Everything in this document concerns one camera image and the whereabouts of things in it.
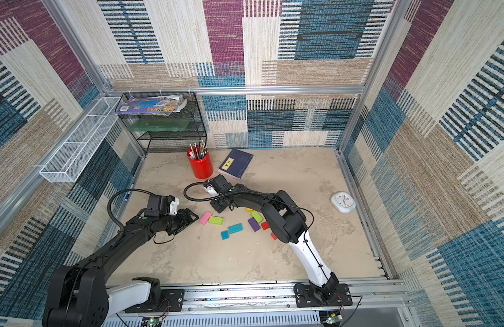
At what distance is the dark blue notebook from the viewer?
1104mm

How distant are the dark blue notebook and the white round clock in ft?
1.58

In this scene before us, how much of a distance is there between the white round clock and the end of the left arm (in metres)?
0.65

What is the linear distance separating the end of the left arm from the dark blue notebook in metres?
0.35

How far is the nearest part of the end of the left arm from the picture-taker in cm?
75

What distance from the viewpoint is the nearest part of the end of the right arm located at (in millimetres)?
738

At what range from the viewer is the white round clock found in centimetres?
96
